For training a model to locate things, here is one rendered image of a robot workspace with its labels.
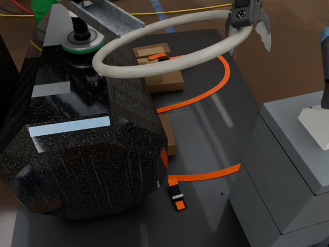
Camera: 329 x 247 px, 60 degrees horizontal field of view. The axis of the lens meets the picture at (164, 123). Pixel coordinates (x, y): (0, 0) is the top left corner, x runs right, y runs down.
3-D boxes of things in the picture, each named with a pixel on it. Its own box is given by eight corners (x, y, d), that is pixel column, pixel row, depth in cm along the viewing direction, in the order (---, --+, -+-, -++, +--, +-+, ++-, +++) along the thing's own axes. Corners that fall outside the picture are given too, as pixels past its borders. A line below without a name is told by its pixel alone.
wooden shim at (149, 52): (138, 58, 263) (138, 56, 262) (136, 51, 269) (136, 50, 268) (165, 53, 267) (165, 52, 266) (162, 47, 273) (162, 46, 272)
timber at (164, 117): (176, 155, 201) (176, 144, 192) (159, 157, 199) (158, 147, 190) (167, 123, 220) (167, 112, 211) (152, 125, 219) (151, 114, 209)
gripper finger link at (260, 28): (279, 40, 81) (264, 12, 79) (278, 48, 77) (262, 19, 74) (269, 46, 83) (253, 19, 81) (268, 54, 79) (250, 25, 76)
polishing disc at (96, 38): (102, 50, 137) (101, 48, 136) (57, 51, 136) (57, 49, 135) (105, 26, 151) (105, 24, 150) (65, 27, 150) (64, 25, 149)
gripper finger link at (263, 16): (275, 28, 76) (259, -1, 73) (275, 30, 75) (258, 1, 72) (259, 37, 79) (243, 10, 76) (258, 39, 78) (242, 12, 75)
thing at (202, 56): (71, 66, 96) (67, 58, 94) (178, 17, 117) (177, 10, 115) (153, 96, 59) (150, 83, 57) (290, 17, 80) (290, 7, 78)
